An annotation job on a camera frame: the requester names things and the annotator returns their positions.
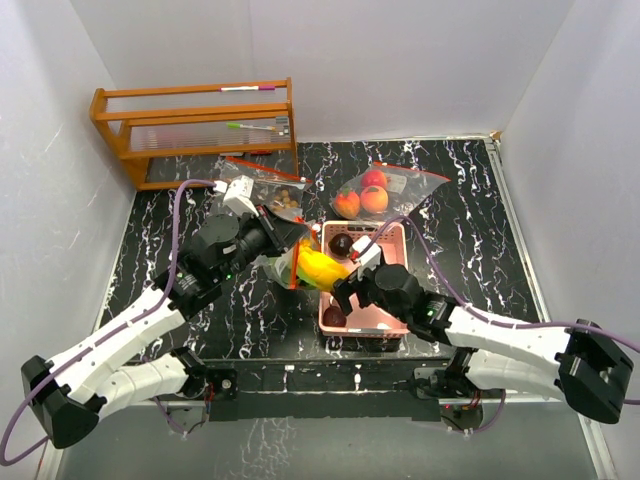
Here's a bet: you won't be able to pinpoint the purple passion fruit front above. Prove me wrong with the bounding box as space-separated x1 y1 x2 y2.
321 306 347 328

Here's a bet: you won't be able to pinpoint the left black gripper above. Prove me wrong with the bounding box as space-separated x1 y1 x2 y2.
216 203 308 284

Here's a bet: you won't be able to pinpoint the green marker pen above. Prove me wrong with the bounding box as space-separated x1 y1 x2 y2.
226 122 277 132

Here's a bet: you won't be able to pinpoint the yellow bananas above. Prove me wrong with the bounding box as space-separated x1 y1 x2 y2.
296 249 350 292

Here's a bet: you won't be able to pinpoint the orange peach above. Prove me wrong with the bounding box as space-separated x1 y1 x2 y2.
333 187 361 220
360 185 389 214

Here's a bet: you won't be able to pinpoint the longan bunch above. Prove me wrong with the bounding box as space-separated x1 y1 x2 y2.
268 188 302 211

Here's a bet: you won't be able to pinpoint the pink plastic basket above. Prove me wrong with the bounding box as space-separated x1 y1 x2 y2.
318 221 408 338

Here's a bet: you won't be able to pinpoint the wooden shelf rack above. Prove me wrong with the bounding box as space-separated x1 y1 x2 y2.
89 77 300 191

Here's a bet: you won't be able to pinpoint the green cucumber leaf vegetable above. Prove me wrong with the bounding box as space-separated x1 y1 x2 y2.
277 270 299 290

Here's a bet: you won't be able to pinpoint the pink white marker pen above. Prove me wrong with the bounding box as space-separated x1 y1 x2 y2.
219 85 276 93

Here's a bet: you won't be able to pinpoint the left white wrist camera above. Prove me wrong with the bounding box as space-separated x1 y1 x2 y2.
214 175 258 217

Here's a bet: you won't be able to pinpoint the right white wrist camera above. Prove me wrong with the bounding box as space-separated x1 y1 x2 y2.
349 236 382 269

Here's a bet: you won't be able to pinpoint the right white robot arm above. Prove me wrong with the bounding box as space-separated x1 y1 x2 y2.
331 264 634 424

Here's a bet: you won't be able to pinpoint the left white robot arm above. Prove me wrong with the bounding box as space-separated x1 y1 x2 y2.
21 206 307 449

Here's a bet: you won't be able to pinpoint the dark mangosteen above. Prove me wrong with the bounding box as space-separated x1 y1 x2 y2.
328 233 354 259

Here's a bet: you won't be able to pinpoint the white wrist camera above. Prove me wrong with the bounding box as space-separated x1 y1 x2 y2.
214 175 258 217
349 236 382 269

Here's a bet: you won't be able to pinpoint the clear zip bag orange zipper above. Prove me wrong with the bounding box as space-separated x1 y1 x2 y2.
331 162 450 222

